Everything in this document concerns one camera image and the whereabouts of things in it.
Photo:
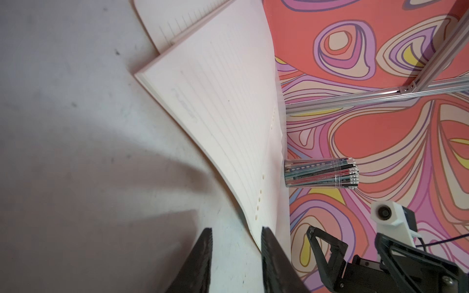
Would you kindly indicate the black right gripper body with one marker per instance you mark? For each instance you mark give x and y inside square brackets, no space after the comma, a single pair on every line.
[365,276]

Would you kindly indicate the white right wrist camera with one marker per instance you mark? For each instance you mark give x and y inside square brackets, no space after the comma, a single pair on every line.
[395,221]

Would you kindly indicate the white lined notebook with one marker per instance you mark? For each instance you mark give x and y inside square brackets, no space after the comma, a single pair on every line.
[220,83]

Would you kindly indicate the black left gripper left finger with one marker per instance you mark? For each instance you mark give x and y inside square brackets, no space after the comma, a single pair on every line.
[195,274]

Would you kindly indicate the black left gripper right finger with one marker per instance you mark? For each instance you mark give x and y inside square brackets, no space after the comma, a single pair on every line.
[278,273]

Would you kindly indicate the clear cup of pencils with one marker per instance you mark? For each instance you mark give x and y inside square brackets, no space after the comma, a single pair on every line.
[322,173]

